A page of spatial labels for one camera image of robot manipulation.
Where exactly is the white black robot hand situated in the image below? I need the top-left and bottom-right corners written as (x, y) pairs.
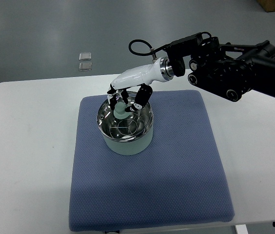
top-left (107, 57), bottom-right (175, 113)

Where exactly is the glass lid with green knob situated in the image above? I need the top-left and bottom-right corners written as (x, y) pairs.
top-left (97, 92), bottom-right (153, 142)

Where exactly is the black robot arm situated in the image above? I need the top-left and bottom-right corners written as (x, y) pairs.
top-left (163, 32), bottom-right (275, 102)

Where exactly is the pale green pot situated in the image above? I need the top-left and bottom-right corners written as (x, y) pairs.
top-left (97, 92), bottom-right (154, 156)

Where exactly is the upper metal floor plate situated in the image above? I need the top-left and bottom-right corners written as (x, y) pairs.
top-left (79, 52), bottom-right (92, 61)

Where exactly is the blue fabric mat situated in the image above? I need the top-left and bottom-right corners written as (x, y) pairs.
top-left (69, 90), bottom-right (235, 232)

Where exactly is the white table leg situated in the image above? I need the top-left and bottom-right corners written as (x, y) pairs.
top-left (235, 224), bottom-right (248, 234)

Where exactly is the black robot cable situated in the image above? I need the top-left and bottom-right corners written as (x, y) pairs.
top-left (128, 39), bottom-right (167, 61)

